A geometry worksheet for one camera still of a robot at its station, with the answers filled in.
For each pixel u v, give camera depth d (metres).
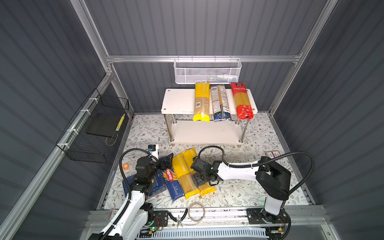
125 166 0.91
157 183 0.79
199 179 0.78
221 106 0.73
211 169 0.64
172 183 0.82
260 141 1.05
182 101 0.79
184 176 0.85
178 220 0.73
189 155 0.94
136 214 0.53
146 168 0.62
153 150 0.71
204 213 0.75
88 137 0.72
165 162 0.74
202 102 0.74
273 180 0.48
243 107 0.71
